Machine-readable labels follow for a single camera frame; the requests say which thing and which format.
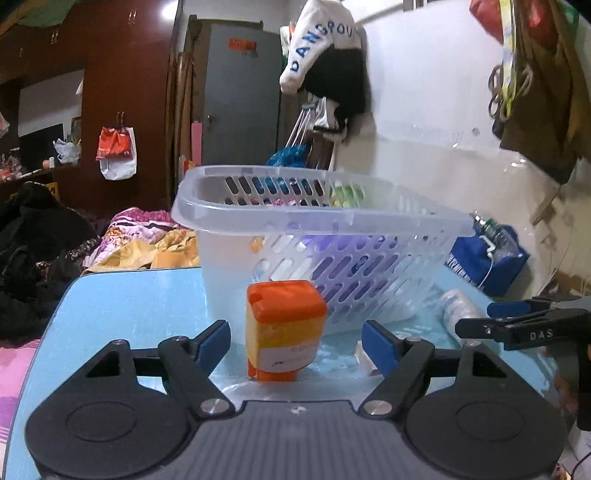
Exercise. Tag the blue plastic bag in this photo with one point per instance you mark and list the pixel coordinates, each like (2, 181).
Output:
(286, 157)

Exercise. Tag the orange capped yellow bottle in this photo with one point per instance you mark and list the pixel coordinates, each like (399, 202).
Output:
(286, 323)

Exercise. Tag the red door label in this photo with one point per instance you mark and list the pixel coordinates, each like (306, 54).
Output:
(242, 46)

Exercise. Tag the brown wooden wardrobe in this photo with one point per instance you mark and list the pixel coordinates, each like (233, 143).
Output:
(124, 69)

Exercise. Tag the clear plastic basket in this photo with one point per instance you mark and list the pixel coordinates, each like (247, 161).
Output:
(323, 217)

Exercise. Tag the grey door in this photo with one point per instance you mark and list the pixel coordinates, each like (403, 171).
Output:
(240, 115)

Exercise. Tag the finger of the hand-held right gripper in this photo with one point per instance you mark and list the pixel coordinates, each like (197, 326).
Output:
(508, 308)
(480, 330)

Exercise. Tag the green tarp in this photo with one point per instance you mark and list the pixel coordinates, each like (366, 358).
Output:
(37, 11)

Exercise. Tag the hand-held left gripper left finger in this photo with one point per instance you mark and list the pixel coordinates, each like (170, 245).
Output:
(216, 341)

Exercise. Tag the metal folding rack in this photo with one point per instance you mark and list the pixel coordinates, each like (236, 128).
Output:
(302, 124)

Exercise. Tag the clear water bottle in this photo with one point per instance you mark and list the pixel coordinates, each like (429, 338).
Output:
(496, 230)

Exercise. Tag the black clothes pile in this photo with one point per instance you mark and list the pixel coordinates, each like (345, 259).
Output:
(32, 240)

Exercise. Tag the white and black jacket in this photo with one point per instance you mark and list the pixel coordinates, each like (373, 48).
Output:
(323, 27)

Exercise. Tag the red hanging cloth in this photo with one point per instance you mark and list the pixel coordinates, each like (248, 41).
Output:
(485, 14)

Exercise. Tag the black television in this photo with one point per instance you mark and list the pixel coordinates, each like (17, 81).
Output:
(39, 147)

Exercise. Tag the pink floral bedsheet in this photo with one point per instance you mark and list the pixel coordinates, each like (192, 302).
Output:
(14, 369)

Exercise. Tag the pink board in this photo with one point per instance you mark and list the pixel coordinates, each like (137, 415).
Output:
(196, 143)

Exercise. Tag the yellow patterned hanging cloth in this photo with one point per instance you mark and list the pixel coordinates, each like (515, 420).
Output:
(509, 55)

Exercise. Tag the floral cloth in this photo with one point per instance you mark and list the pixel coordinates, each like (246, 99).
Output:
(134, 221)

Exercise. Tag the blue tote bag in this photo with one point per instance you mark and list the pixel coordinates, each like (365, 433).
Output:
(466, 258)

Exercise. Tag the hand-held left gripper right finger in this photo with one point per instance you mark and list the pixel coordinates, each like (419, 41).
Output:
(375, 344)

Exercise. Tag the wooden boards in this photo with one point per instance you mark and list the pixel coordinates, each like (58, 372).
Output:
(187, 83)

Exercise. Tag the red and white plastic bag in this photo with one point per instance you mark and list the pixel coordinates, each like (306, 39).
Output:
(115, 147)

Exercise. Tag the olive hanging garment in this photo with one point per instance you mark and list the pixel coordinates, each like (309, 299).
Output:
(545, 120)

